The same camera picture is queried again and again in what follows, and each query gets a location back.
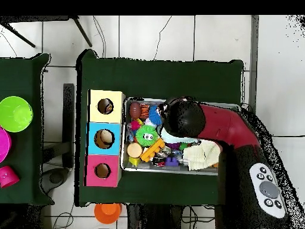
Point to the blue spiky toy with eyes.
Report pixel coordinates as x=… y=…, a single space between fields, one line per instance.
x=155 y=117

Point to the multicolour patterned cloth scrap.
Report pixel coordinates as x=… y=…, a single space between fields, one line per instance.
x=109 y=108

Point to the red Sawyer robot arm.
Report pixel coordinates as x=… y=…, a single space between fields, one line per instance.
x=224 y=124

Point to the wooden box with three holes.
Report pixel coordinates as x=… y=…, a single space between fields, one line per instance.
x=118 y=117

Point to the clear mesh bin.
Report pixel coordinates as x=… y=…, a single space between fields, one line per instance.
x=143 y=169

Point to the green spiky toy with eyes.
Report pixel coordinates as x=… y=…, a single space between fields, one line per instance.
x=146 y=130

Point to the orange toothed toy block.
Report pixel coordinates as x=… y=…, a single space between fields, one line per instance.
x=152 y=149

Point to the brown toy football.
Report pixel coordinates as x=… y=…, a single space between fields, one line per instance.
x=135 y=110

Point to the dark green table cloth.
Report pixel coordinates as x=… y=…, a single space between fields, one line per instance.
x=166 y=81
x=23 y=71

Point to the cream cloth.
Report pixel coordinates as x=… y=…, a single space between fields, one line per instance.
x=200 y=155

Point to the black flat stand bar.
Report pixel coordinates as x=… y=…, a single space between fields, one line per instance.
x=68 y=119

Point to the orange plastic cup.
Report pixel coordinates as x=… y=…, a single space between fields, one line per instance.
x=107 y=213

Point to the grey round stand base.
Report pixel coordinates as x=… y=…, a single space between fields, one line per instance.
x=56 y=177

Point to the black tripod stand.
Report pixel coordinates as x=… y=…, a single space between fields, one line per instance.
x=82 y=32

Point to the lime green plastic bowl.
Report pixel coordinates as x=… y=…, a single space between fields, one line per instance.
x=14 y=114

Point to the magenta plastic bowl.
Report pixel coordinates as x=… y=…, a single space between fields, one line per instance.
x=4 y=145

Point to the pink-red plastic cup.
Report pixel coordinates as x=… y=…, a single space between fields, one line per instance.
x=8 y=176

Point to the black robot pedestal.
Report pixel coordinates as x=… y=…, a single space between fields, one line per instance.
x=152 y=219

